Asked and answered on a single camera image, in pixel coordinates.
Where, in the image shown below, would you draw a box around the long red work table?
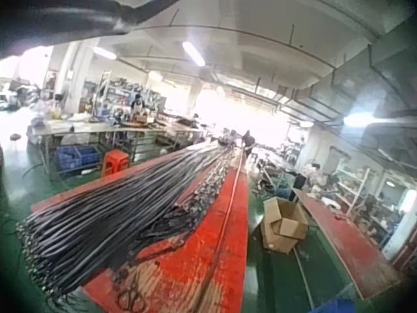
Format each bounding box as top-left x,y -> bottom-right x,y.
31,145 -> 251,313

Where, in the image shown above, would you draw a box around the red plastic stool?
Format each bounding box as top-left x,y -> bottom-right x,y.
100,150 -> 131,177

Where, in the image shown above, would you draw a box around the open cardboard box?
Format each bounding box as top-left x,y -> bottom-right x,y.
259,196 -> 309,254

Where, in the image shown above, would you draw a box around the fluorescent ceiling light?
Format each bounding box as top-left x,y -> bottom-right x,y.
93,46 -> 117,61
181,40 -> 207,67

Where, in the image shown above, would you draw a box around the grey metal work table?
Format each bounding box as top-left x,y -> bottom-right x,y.
28,115 -> 205,181

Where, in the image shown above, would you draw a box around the metal shelf rack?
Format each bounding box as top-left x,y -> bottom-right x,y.
91,70 -> 164,119

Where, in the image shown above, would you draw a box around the blue plastic crate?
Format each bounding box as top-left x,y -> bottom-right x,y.
55,145 -> 100,170

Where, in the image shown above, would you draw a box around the white storage shelf rack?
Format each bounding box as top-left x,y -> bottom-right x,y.
332,164 -> 397,242

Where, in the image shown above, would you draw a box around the black scissors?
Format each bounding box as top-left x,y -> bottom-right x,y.
116,273 -> 144,311

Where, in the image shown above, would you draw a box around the red side work table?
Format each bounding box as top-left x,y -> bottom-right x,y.
292,188 -> 402,300

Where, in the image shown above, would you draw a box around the blue plastic bin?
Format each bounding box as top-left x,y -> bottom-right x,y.
315,297 -> 359,313

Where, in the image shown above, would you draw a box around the thin light cord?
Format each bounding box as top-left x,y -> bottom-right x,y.
192,150 -> 245,313

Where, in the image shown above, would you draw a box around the bundle of black cables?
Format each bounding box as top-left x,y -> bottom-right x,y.
15,142 -> 236,303

